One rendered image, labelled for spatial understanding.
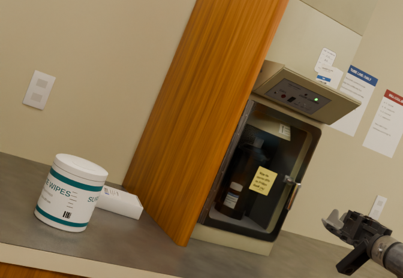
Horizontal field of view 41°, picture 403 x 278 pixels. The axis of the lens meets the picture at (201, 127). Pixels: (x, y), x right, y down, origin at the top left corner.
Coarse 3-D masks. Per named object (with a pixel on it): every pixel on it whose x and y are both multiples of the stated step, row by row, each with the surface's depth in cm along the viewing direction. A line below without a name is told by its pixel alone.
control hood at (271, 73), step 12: (264, 60) 154; (264, 72) 152; (276, 72) 148; (288, 72) 147; (300, 72) 149; (264, 84) 151; (300, 84) 152; (312, 84) 152; (324, 84) 154; (264, 96) 156; (324, 96) 157; (336, 96) 157; (348, 96) 158; (324, 108) 162; (336, 108) 162; (348, 108) 162; (324, 120) 167; (336, 120) 168
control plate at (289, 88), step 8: (288, 80) 150; (272, 88) 152; (280, 88) 153; (288, 88) 153; (296, 88) 153; (304, 88) 153; (272, 96) 156; (280, 96) 156; (288, 96) 156; (296, 96) 156; (304, 96) 156; (312, 96) 157; (320, 96) 157; (288, 104) 159; (296, 104) 159; (312, 104) 160; (320, 104) 160; (312, 112) 163
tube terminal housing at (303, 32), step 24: (288, 24) 156; (312, 24) 160; (336, 24) 164; (288, 48) 158; (312, 48) 162; (336, 48) 166; (312, 72) 165; (312, 120) 169; (216, 240) 164; (240, 240) 168
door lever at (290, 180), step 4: (288, 180) 169; (292, 180) 168; (288, 184) 169; (292, 184) 168; (296, 184) 165; (300, 184) 166; (296, 188) 165; (292, 192) 166; (296, 192) 165; (292, 196) 165; (296, 196) 166; (288, 200) 166; (292, 200) 165; (288, 204) 166; (292, 204) 166; (288, 208) 166
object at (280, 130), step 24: (264, 120) 160; (288, 120) 164; (240, 144) 158; (264, 144) 162; (288, 144) 166; (312, 144) 170; (240, 168) 160; (288, 168) 168; (216, 192) 158; (240, 192) 162; (288, 192) 170; (216, 216) 160; (240, 216) 164; (264, 216) 169; (264, 240) 171
